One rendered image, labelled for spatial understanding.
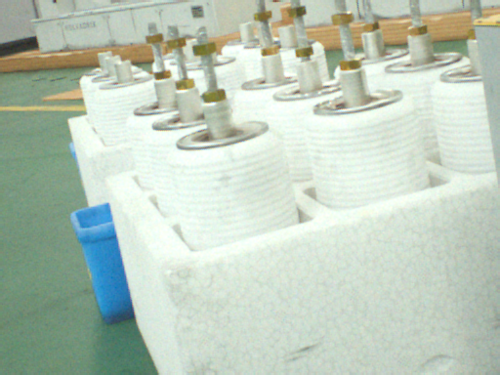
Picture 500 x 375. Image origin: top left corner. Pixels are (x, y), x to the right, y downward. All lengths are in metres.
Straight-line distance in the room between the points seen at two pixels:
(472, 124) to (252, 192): 0.20
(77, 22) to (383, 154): 4.22
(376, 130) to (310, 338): 0.17
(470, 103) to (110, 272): 0.51
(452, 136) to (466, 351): 0.17
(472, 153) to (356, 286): 0.16
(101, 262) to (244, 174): 0.43
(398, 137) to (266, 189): 0.12
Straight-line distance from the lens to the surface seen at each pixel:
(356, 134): 0.73
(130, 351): 1.04
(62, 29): 5.05
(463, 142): 0.79
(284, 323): 0.70
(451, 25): 3.03
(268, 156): 0.71
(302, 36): 0.87
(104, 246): 1.09
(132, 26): 4.49
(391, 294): 0.73
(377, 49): 1.02
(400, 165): 0.74
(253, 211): 0.71
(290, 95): 0.86
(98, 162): 1.20
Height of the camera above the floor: 0.39
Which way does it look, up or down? 11 degrees down
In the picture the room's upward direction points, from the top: 11 degrees counter-clockwise
